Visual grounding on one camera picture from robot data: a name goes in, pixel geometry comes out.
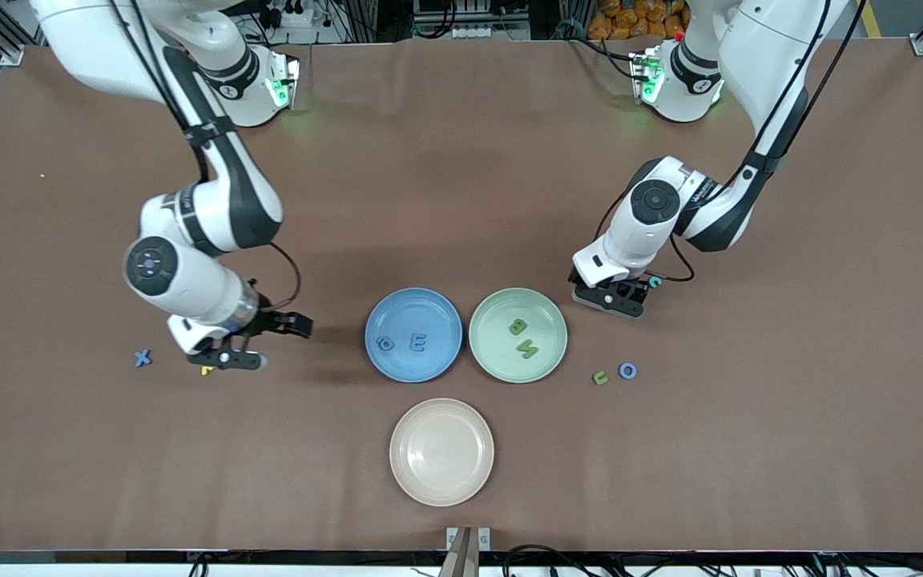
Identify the long white power strip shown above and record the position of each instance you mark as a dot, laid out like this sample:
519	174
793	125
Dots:
477	32

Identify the green plate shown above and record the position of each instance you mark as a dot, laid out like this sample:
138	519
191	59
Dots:
546	336

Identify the blue letter O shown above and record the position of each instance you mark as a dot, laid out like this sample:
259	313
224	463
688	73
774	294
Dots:
621	370

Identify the green letter N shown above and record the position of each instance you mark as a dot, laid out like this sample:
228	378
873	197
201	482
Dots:
527	349

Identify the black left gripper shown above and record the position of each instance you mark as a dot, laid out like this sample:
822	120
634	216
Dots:
639	286

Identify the beige plate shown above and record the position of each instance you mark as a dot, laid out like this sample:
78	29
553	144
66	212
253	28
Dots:
441	452

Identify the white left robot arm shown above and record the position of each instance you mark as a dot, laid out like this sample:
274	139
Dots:
758	48

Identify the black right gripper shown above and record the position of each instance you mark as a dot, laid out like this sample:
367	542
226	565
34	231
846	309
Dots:
273	320

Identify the green letter B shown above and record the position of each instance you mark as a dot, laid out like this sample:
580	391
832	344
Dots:
517	326

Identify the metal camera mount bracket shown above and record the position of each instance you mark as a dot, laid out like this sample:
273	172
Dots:
468	549

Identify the brown table cover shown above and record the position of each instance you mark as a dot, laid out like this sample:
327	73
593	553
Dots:
461	200

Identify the base connector box green light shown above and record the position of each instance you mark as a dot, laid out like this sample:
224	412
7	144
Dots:
281	80
644	76

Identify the blue letter X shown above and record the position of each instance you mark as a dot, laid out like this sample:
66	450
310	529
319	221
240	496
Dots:
143	358

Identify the blue letter E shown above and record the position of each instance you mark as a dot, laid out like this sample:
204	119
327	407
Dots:
418	344

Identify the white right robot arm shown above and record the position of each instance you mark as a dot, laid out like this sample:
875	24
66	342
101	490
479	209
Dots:
229	208

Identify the blue number nine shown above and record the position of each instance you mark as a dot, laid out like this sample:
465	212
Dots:
385	343

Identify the orange packets pile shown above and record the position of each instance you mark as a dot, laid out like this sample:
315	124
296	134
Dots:
638	20

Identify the green letter J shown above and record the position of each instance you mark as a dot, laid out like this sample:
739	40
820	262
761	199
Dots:
599	378

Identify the blue plate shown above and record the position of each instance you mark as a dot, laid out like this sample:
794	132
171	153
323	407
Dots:
413	312

